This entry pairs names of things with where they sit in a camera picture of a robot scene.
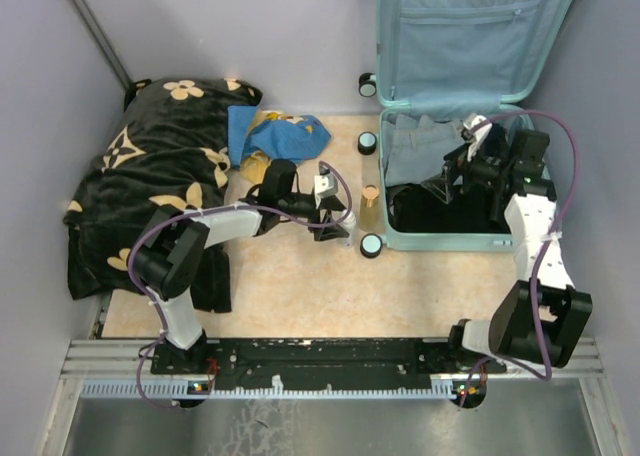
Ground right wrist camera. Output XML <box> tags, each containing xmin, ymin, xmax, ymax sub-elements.
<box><xmin>461</xmin><ymin>113</ymin><xmax>493</xmax><ymax>161</ymax></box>

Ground light blue denim jeans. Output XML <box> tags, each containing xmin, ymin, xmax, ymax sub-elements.
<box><xmin>381</xmin><ymin>114</ymin><xmax>463</xmax><ymax>187</ymax></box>

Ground black cloth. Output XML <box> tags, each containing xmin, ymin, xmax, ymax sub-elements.
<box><xmin>386</xmin><ymin>184</ymin><xmax>509</xmax><ymax>234</ymax></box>

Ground white plastic bottle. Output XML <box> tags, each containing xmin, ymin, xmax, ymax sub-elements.
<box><xmin>340</xmin><ymin>210</ymin><xmax>357</xmax><ymax>247</ymax></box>

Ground suitcase wheel middle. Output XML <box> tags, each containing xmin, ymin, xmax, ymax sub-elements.
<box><xmin>357</xmin><ymin>131</ymin><xmax>377</xmax><ymax>156</ymax></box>

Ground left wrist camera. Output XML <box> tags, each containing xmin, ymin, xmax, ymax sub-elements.
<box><xmin>314</xmin><ymin>174</ymin><xmax>338</xmax><ymax>199</ymax></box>

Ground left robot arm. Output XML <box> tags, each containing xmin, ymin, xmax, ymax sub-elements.
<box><xmin>127</xmin><ymin>159</ymin><xmax>353</xmax><ymax>373</ymax></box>

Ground suitcase wheel on lid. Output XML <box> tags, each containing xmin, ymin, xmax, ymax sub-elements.
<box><xmin>358</xmin><ymin>72</ymin><xmax>377</xmax><ymax>98</ymax></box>

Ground black floral fleece blanket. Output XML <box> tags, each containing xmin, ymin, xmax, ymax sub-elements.
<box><xmin>63</xmin><ymin>76</ymin><xmax>263</xmax><ymax>300</ymax></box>

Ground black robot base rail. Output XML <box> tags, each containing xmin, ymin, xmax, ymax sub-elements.
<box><xmin>151</xmin><ymin>338</ymin><xmax>481</xmax><ymax>391</ymax></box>

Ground suitcase wheel near front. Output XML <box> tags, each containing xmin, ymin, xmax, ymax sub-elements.
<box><xmin>360</xmin><ymin>233</ymin><xmax>384</xmax><ymax>259</ymax></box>

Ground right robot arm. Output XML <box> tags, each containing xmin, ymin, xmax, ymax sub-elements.
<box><xmin>422</xmin><ymin>128</ymin><xmax>593</xmax><ymax>372</ymax></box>

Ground black roll-up pouch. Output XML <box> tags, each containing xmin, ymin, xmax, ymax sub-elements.
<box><xmin>488</xmin><ymin>176</ymin><xmax>511</xmax><ymax>229</ymax></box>

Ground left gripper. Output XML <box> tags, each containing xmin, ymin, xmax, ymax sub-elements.
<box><xmin>279</xmin><ymin>192</ymin><xmax>350</xmax><ymax>241</ymax></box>

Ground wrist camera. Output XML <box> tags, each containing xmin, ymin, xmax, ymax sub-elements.
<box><xmin>314</xmin><ymin>174</ymin><xmax>338</xmax><ymax>199</ymax></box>
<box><xmin>461</xmin><ymin>113</ymin><xmax>493</xmax><ymax>161</ymax></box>

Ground aluminium frame rail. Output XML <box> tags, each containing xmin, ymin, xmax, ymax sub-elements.
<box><xmin>59</xmin><ymin>336</ymin><xmax>607</xmax><ymax>402</ymax></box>

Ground blue and yellow shirt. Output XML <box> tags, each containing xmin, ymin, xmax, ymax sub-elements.
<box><xmin>227</xmin><ymin>105</ymin><xmax>331</xmax><ymax>169</ymax></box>

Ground gold-capped amber bottle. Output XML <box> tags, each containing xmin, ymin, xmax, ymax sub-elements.
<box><xmin>359</xmin><ymin>185</ymin><xmax>380</xmax><ymax>232</ymax></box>

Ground light blue hard-shell suitcase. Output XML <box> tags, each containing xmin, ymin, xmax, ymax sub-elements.
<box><xmin>375</xmin><ymin>0</ymin><xmax>573</xmax><ymax>251</ymax></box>

